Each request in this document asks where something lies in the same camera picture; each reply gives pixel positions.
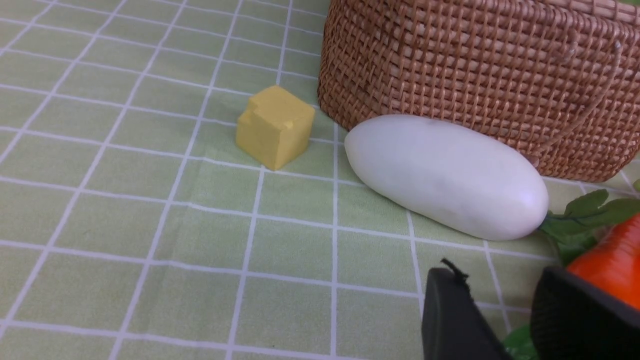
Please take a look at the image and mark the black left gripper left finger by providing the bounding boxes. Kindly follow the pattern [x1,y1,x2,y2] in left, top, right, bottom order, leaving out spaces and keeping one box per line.
[422,259,512,360]

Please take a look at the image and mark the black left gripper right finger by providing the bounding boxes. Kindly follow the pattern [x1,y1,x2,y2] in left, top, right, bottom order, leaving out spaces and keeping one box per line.
[530,266,640,360]

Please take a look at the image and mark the orange carrot toy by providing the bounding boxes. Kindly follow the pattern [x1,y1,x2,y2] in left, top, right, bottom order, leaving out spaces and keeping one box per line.
[538,189,640,310]

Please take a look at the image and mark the woven rattan basket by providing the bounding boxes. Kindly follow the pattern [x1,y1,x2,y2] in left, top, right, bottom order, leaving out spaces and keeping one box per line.
[317,0,640,183]

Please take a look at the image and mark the yellow foam cube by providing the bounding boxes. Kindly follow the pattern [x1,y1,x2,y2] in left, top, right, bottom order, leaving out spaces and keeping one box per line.
[235,85,315,171]

